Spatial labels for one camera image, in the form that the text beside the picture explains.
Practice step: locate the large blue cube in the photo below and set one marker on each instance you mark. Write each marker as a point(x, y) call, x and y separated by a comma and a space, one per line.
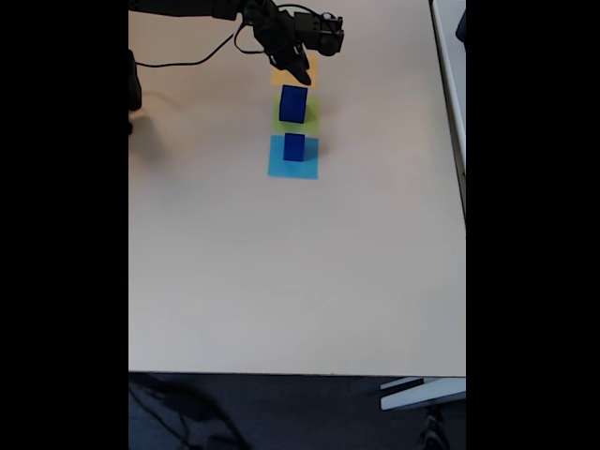
point(293, 112)

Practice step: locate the medium blue cube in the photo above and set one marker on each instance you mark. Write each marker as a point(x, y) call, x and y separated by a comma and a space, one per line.
point(294, 150)

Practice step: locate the orange paper square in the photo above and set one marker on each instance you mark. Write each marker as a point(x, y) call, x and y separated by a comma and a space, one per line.
point(276, 77)

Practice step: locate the green paper square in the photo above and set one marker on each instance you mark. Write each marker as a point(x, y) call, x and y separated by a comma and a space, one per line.
point(313, 119)

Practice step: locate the light blue paper square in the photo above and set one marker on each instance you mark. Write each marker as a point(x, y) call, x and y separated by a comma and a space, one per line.
point(279, 169)

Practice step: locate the white neighbouring desk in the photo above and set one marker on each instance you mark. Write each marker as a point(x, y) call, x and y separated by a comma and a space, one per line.
point(452, 70)

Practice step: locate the dark blue object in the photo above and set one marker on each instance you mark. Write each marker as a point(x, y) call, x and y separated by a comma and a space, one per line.
point(461, 25)

